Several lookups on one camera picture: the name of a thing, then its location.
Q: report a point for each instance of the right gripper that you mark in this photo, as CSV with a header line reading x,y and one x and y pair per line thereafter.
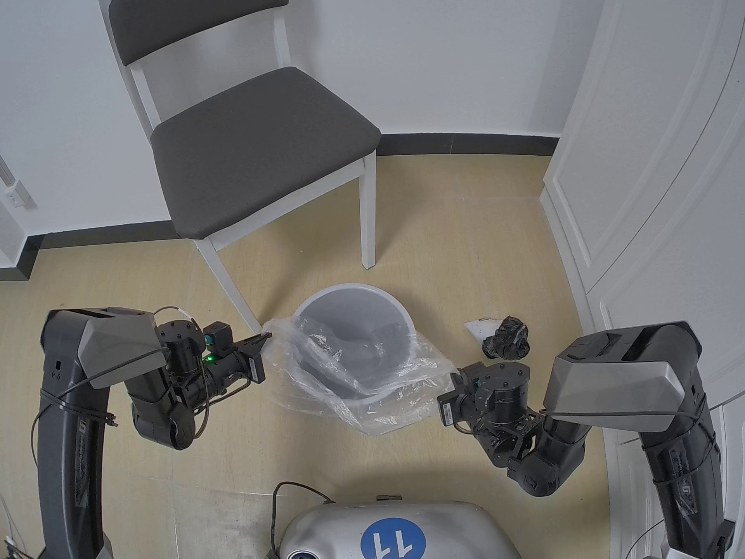
x,y
451,410

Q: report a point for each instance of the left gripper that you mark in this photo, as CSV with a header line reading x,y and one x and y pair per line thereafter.
x,y
236,370

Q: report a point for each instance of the clear plastic bag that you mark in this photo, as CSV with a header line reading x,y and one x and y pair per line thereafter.
x,y
396,417

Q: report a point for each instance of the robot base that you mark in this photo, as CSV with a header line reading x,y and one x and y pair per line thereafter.
x,y
396,536

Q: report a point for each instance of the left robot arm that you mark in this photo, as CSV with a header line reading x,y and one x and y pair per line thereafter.
x,y
64,457

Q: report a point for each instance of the crumpled black plastic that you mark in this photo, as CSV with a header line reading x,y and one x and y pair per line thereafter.
x,y
507,340

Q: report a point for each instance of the white trash bin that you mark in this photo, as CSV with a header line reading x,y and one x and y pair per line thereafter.
x,y
355,312

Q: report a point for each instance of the crumpled white paper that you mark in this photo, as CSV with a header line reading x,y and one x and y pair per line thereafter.
x,y
477,328

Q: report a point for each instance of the grey and white chair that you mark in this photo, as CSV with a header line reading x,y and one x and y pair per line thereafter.
x,y
256,137

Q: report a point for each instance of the white wardrobe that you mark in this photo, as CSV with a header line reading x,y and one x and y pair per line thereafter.
x,y
652,137

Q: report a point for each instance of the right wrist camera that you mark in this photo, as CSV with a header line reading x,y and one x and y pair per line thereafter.
x,y
474,377

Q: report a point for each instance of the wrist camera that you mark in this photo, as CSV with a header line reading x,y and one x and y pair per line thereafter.
x,y
220,335
474,377

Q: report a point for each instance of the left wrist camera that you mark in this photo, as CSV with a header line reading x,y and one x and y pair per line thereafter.
x,y
220,335

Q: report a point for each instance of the white wall socket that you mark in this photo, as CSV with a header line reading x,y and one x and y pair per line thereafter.
x,y
17,195

